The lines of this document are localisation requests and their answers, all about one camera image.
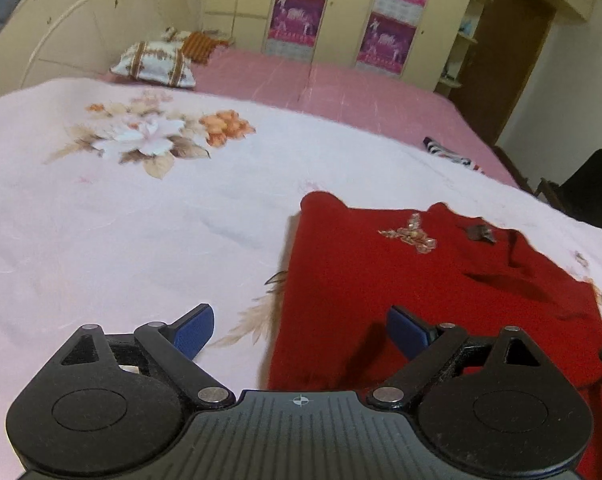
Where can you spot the black backpack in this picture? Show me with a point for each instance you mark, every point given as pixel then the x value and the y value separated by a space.
pixel 580 196

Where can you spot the cream rounded headboard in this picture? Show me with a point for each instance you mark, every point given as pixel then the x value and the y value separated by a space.
pixel 47 39

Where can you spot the lower right purple poster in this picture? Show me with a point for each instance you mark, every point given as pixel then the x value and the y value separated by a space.
pixel 385 46

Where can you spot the cream corner shelf unit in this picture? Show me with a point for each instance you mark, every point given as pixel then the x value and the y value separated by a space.
pixel 464 41

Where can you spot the black white striped cloth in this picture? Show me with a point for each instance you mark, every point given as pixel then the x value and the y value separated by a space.
pixel 436 149

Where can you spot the orange brown patterned pillow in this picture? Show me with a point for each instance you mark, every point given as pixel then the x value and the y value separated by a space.
pixel 195 46

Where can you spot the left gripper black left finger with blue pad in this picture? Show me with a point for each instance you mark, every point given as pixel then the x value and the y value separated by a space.
pixel 104 404

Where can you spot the white floral bed sheet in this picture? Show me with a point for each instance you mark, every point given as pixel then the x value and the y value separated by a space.
pixel 121 205

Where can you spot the white brown patterned pillow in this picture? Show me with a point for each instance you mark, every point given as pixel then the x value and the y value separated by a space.
pixel 158 62

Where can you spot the lower left purple poster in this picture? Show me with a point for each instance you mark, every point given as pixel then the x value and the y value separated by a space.
pixel 293 29

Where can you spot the brown wooden door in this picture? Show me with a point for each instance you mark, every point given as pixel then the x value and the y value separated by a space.
pixel 509 38

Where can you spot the pink checked bed cover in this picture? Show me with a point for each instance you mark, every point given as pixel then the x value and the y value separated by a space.
pixel 363 100

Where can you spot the cream wardrobe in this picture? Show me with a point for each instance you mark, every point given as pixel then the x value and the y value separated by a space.
pixel 343 25

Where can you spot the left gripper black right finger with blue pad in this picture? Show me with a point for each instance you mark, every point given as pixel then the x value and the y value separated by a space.
pixel 489 406

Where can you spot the red embellished knit sweater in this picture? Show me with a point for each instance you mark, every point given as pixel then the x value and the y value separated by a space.
pixel 347 269

